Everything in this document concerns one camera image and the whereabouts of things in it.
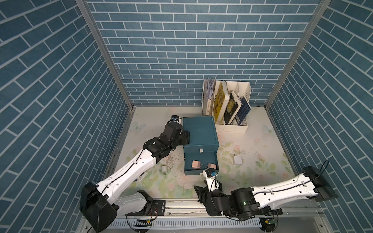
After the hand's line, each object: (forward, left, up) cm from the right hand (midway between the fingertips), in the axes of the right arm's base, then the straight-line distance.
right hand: (198, 189), depth 67 cm
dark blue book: (+54, -29, -2) cm, 62 cm away
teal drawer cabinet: (+20, -1, +8) cm, 21 cm away
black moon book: (+54, -21, +4) cm, 58 cm away
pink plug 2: (+14, -6, -4) cm, 15 cm away
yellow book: (+53, -12, +12) cm, 56 cm away
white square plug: (+22, -23, -12) cm, 35 cm away
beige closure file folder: (+45, -2, +13) cm, 47 cm away
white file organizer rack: (+68, -27, +7) cm, 74 cm away
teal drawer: (+18, +1, +5) cm, 19 cm away
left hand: (+25, +6, +9) cm, 27 cm away
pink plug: (+13, +2, -4) cm, 14 cm away
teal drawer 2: (+17, -3, -1) cm, 17 cm away
